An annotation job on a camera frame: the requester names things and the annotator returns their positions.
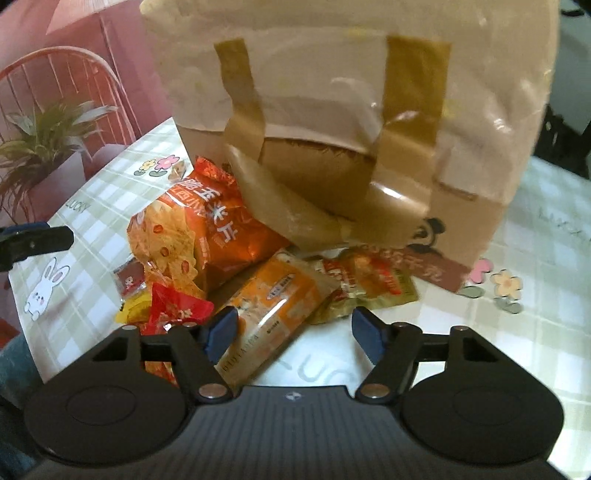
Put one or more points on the checked cartoon tablecloth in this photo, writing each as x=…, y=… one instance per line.
x=531, y=323

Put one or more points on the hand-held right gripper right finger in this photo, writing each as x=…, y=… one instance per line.
x=367, y=333

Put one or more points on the small brown wrapped candy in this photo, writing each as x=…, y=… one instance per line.
x=178, y=171

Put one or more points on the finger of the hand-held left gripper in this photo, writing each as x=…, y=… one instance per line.
x=44, y=242
x=25, y=226

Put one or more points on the gold snack pouch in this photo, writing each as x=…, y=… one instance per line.
x=369, y=282

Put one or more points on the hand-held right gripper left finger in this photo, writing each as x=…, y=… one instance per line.
x=221, y=333

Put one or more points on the large orange chip packet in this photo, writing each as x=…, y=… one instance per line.
x=184, y=230

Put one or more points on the flat dark red packet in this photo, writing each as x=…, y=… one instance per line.
x=129, y=279

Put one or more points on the yellow snack packet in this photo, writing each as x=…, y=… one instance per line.
x=134, y=310

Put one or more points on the shiny red snack packet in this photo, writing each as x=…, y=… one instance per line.
x=178, y=310

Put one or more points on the cardboard box with plastic liner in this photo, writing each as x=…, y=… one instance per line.
x=323, y=92

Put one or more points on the printed backdrop cloth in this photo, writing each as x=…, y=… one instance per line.
x=69, y=69

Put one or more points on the long orange snack packet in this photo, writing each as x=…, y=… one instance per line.
x=270, y=300

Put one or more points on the person's blue trousers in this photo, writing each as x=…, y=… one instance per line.
x=14, y=374

